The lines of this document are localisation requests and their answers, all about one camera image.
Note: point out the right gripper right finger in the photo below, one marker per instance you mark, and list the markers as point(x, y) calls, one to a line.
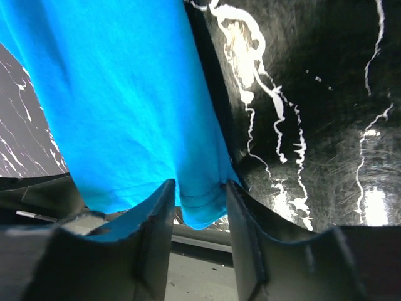
point(275, 259)

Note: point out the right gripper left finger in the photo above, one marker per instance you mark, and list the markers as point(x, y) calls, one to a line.
point(124, 259)

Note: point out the blue t shirt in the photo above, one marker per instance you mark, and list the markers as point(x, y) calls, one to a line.
point(125, 97)

